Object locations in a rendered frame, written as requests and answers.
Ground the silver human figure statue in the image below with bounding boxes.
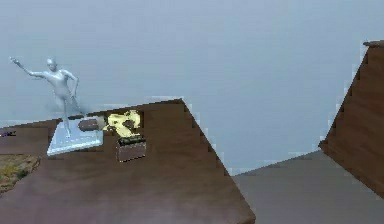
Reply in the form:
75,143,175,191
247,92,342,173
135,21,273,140
9,57,104,157

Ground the brown cylinder with pale end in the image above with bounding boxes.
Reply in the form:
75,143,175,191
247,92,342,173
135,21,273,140
77,115,107,132

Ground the brown wooden table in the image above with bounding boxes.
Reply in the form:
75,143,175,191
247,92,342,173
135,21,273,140
0,98,257,224

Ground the brown box with black top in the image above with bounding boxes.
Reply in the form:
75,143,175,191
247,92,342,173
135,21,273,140
116,135,147,163

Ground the brown wooden cupboard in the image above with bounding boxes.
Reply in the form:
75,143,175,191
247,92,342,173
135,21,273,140
318,40,384,200

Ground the mottled green brown patch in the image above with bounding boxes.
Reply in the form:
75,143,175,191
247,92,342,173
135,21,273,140
0,153,42,195

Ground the yellow crumpled object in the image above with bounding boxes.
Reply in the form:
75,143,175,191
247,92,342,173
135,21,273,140
103,109,142,138

